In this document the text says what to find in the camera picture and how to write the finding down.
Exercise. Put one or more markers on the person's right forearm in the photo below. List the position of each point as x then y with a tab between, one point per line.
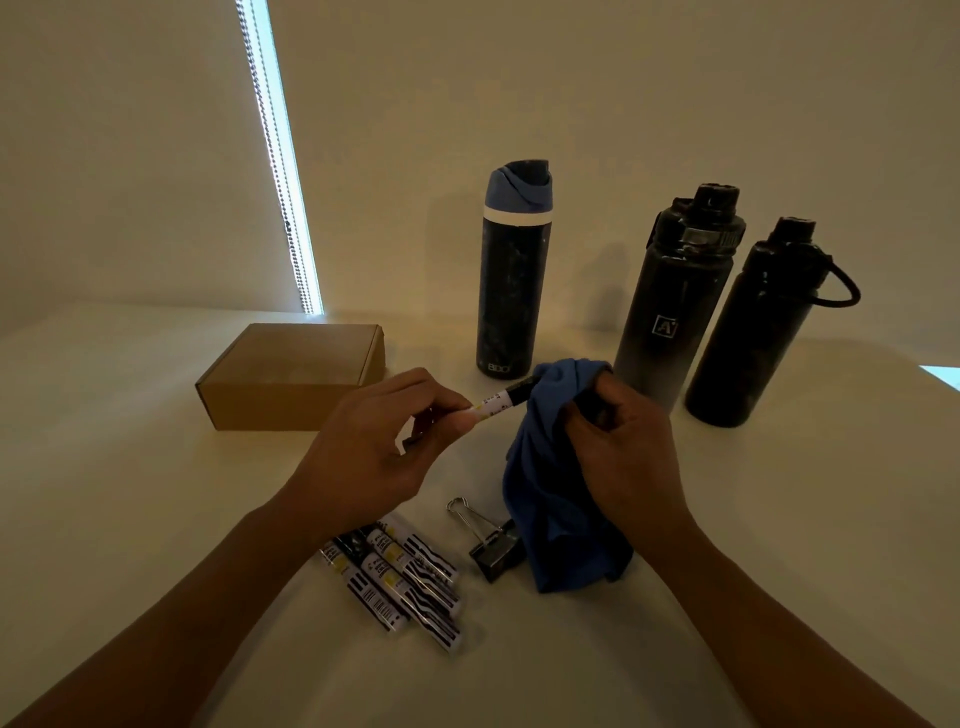
780	652

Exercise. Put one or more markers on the barcode label black marker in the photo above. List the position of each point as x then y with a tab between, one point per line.
371	596

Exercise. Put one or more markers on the brown paper box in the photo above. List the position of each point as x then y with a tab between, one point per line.
285	375

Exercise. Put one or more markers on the blue cloth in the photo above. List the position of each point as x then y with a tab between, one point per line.
547	495

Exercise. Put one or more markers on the navy bottle with blue lid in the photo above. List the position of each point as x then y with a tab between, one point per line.
514	285

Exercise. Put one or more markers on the black white striped marker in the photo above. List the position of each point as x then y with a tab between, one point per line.
420	577
420	611
424	551
499	400

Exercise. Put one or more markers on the black binder clip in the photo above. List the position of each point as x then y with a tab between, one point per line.
495	555

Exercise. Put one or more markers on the person's right hand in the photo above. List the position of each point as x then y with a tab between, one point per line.
637	480

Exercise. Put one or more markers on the person's left forearm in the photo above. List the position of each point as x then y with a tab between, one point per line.
165	637

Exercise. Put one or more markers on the person's left hand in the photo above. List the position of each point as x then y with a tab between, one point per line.
360	465

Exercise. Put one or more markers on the black grey gradient bottle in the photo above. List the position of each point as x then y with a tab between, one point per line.
675	300

